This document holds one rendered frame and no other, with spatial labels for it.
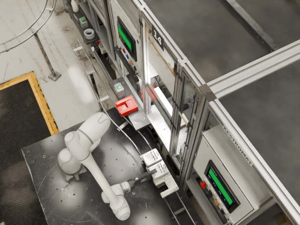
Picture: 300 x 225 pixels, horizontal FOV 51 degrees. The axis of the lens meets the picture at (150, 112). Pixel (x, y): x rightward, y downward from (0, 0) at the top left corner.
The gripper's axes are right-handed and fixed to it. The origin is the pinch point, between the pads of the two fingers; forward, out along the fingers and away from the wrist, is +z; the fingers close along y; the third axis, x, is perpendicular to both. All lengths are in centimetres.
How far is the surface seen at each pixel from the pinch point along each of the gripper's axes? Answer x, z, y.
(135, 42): 55, 16, 82
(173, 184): -13.3, 10.2, -3.9
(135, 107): 55, 12, 5
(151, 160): 9.1, 3.1, 2.3
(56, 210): 15, -78, -22
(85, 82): 170, -10, -90
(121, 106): 64, 2, 2
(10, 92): 197, -96, -88
